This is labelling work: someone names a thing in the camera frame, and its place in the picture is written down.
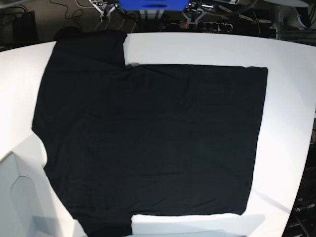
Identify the grey bin at table corner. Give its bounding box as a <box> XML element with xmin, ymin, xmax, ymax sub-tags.
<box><xmin>0</xmin><ymin>152</ymin><xmax>63</xmax><ymax>237</ymax></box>

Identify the black T-shirt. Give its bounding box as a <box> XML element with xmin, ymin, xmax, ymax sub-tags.
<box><xmin>32</xmin><ymin>31</ymin><xmax>268</xmax><ymax>237</ymax></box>

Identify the blue plastic box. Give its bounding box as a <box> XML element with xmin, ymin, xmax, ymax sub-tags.
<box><xmin>119</xmin><ymin>0</ymin><xmax>189</xmax><ymax>11</ymax></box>

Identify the black power strip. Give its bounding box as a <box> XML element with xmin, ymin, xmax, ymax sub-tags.
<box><xmin>171</xmin><ymin>21</ymin><xmax>233</xmax><ymax>34</ymax></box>

